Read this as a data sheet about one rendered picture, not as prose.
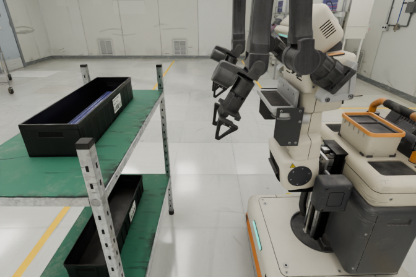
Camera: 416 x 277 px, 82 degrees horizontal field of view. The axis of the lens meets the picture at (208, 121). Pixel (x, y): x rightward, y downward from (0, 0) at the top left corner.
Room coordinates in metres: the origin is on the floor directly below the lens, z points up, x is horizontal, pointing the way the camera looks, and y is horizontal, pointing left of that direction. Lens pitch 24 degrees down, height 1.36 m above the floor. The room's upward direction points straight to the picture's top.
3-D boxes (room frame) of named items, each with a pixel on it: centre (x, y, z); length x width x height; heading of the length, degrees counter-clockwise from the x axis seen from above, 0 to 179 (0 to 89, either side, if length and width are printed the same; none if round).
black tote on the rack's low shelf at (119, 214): (0.90, 0.48, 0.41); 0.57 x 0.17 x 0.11; 0
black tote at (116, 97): (0.91, 0.47, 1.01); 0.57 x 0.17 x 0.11; 1
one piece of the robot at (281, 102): (0.94, -0.31, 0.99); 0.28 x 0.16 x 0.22; 1
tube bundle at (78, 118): (0.91, 0.47, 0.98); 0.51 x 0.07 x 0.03; 1
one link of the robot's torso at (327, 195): (0.88, -0.43, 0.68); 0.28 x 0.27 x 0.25; 1
